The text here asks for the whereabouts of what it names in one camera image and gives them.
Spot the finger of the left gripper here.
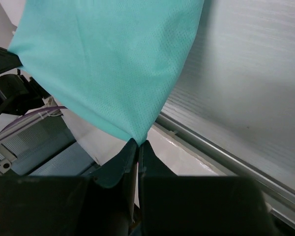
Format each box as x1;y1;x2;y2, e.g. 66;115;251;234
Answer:
0;47;22;74

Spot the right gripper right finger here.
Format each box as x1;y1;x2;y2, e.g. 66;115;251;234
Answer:
139;142;277;236

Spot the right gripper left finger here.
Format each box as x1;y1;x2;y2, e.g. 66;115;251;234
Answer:
0;140;138;236

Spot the teal t shirt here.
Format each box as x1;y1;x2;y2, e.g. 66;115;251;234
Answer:
8;0;204;144

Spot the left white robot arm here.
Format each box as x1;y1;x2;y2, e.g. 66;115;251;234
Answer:
0;47;51;116

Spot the aluminium rail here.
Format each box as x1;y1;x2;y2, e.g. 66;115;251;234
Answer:
156;113;295;231

